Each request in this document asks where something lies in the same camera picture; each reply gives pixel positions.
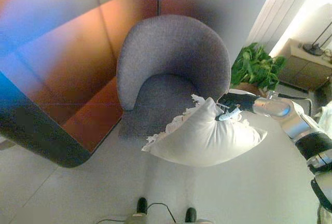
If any green leafy potted plant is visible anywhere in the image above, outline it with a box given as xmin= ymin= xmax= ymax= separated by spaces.
xmin=230 ymin=42 xmax=287 ymax=91

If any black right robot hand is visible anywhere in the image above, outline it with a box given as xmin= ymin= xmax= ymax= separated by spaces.
xmin=216 ymin=92 xmax=261 ymax=122

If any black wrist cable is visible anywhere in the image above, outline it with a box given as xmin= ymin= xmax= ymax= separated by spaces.
xmin=279 ymin=93 xmax=314 ymax=117

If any black robot foot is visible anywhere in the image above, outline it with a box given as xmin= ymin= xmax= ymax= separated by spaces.
xmin=136 ymin=197 xmax=149 ymax=214
xmin=185 ymin=207 xmax=197 ymax=223

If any black right robot foot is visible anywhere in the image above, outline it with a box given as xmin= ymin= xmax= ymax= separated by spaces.
xmin=185 ymin=207 xmax=197 ymax=223

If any black left robot foot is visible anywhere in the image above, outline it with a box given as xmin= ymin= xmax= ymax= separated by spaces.
xmin=136 ymin=197 xmax=149 ymax=214

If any white duvet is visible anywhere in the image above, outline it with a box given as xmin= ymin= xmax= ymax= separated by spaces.
xmin=317 ymin=102 xmax=332 ymax=134

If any black robot leg cable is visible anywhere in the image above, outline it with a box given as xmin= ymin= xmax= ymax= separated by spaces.
xmin=95 ymin=202 xmax=179 ymax=224

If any grey fabric tub armchair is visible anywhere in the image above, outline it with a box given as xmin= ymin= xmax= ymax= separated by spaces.
xmin=116 ymin=14 xmax=231 ymax=144

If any copper glossy dark-edged cabinet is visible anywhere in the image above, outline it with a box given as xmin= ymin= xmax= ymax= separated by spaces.
xmin=0 ymin=76 xmax=124 ymax=169

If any black table lamp white shade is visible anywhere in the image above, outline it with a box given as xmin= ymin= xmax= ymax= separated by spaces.
xmin=303 ymin=24 xmax=329 ymax=55

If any woven wooden planter basket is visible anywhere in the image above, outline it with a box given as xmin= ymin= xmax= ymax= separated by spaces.
xmin=240 ymin=82 xmax=261 ymax=95

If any white fringed throw pillow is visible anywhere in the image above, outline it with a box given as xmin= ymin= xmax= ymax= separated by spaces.
xmin=141 ymin=94 xmax=268 ymax=167

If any beige grey nightstand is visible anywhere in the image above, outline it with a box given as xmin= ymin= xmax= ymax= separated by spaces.
xmin=279 ymin=38 xmax=332 ymax=91

